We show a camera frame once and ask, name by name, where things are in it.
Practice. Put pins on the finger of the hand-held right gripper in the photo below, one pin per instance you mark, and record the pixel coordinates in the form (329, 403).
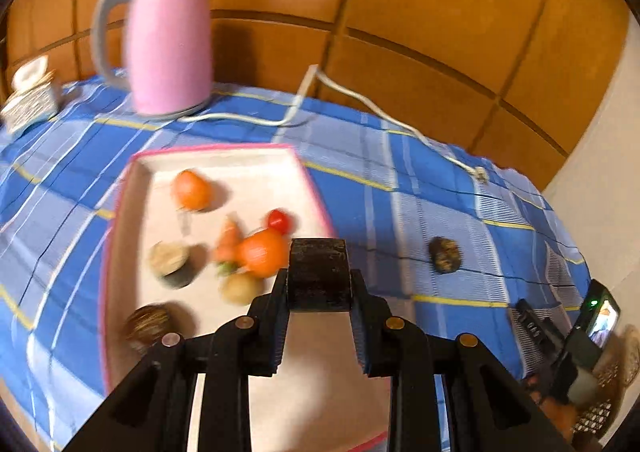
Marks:
(531, 324)
(554, 339)

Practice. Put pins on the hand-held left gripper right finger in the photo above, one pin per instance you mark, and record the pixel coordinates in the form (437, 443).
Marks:
(361, 332)

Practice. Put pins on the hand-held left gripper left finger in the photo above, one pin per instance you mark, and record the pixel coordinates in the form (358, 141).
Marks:
(275, 327)

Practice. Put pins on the small yellow potato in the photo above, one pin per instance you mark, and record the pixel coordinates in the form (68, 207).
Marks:
(240, 288)

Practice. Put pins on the pink cardboard tray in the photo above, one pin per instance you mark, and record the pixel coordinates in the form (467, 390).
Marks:
(210, 332)

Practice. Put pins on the long dark sugarcane piece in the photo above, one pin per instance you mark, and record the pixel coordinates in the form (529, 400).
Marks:
(319, 277)

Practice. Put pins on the orange mandarin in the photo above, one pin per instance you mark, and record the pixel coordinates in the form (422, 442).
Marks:
(192, 190)
(262, 253)

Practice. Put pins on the small orange carrot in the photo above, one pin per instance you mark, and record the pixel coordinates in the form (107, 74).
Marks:
(228, 242)

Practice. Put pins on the red cherry tomato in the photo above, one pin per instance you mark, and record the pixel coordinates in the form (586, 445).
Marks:
(279, 221)

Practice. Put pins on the dark brown water chestnut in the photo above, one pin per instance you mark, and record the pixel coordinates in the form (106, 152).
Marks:
(147, 326)
(445, 255)

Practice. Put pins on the short dark sugarcane piece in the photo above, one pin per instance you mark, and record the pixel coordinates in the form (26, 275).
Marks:
(171, 263)

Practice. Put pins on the person's right hand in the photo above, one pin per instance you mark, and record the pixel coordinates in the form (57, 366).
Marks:
(547, 404)

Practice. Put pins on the woven wicker seat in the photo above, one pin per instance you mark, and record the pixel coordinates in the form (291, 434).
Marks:
(622, 357)

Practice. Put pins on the white power plug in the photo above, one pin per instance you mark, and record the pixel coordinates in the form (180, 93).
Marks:
(481, 175)

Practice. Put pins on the blue plaid tablecloth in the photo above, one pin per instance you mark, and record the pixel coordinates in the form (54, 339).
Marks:
(425, 182)

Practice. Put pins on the pink electric kettle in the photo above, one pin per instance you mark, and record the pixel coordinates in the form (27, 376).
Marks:
(167, 42)

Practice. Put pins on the silver patterned tissue box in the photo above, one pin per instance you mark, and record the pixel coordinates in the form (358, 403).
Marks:
(30, 104)

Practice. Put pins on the wooden wardrobe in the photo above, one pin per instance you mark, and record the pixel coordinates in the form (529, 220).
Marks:
(425, 7)

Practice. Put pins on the white tissue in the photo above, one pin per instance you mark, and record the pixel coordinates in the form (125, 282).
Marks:
(31, 72)

